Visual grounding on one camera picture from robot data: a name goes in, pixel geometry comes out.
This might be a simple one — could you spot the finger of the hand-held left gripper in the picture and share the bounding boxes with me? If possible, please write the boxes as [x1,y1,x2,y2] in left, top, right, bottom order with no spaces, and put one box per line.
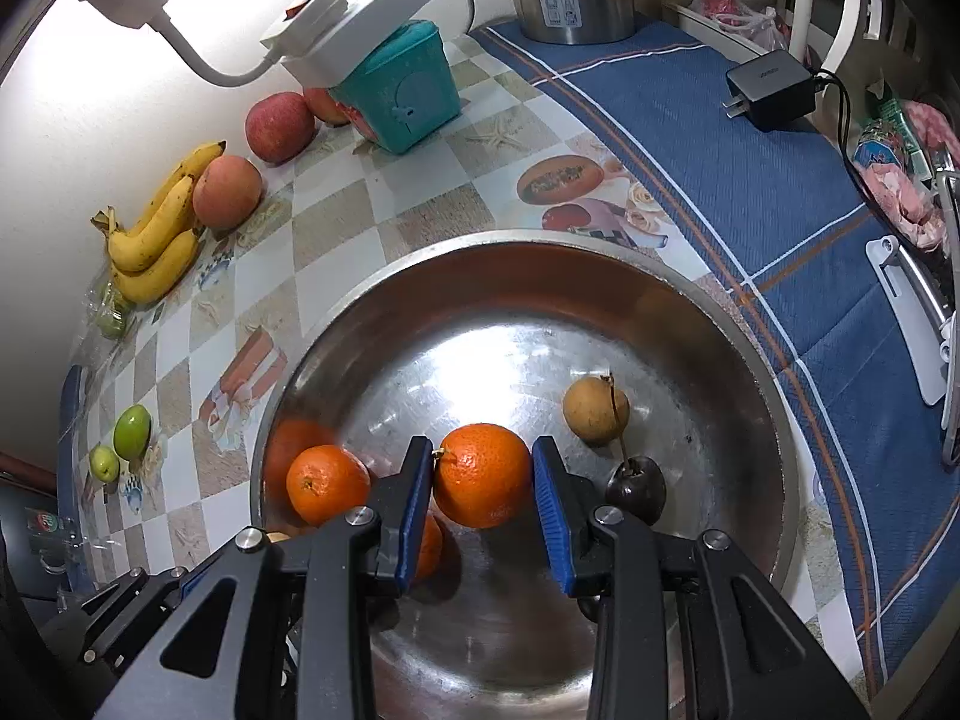
[75,566,197,666]

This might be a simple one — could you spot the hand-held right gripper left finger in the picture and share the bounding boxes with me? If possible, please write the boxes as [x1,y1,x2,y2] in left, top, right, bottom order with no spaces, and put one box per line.
[90,435,436,720]

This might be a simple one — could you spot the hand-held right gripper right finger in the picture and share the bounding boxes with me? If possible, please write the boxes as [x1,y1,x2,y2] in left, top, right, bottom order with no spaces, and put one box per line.
[531,435,871,720]

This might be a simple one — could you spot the orange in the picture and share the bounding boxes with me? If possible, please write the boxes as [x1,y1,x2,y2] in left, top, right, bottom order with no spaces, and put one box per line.
[286,445,373,528]
[412,514,446,583]
[433,424,533,530]

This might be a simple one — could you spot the small brown round fruit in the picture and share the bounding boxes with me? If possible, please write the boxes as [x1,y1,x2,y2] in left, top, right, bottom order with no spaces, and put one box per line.
[562,377,630,443]

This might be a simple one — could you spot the steel bowl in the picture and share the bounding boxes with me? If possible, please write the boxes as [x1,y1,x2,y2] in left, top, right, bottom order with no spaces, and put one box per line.
[251,229,800,720]

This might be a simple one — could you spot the clear plastic fruit box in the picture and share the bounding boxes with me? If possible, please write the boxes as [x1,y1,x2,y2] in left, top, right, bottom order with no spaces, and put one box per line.
[77,268,141,347]

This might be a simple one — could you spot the yellow banana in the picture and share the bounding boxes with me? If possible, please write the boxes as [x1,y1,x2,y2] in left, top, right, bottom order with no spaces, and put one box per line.
[91,176,198,273]
[112,229,203,307]
[141,140,227,235]

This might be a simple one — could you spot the blue plaid cloth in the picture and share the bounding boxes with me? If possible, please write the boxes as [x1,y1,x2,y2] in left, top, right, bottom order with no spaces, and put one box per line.
[469,19,960,707]

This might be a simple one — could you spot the red apple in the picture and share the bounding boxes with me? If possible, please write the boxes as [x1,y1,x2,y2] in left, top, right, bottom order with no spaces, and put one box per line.
[302,87,352,126]
[245,92,317,165]
[193,155,264,231]

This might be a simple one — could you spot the teal box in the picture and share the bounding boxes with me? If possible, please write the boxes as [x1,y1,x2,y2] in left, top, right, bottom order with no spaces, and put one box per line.
[329,19,463,155]

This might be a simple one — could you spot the pink food packet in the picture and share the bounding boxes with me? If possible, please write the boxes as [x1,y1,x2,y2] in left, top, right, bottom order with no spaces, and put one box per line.
[859,101,955,250]

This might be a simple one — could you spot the black charger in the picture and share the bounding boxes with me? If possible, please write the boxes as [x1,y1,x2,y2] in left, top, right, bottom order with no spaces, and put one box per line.
[724,52,818,133]

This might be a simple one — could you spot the white power strip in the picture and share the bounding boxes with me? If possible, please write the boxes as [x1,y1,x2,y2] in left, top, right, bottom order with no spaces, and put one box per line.
[259,0,444,92]

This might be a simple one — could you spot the green snack packet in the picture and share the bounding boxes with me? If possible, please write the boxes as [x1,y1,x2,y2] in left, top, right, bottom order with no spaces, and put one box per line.
[851,86,932,175]

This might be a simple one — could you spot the pink plastic bag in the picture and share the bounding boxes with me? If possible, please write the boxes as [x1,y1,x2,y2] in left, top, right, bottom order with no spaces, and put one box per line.
[690,0,790,50]

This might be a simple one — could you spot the white bracket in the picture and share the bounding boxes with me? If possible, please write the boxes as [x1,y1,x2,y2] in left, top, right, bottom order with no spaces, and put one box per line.
[865,235,955,407]

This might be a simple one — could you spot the black cable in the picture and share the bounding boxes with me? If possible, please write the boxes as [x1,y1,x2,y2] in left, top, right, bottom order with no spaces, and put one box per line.
[814,69,875,182]

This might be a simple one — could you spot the white chair frame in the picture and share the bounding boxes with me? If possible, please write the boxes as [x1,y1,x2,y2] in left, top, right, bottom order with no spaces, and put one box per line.
[780,0,872,77]

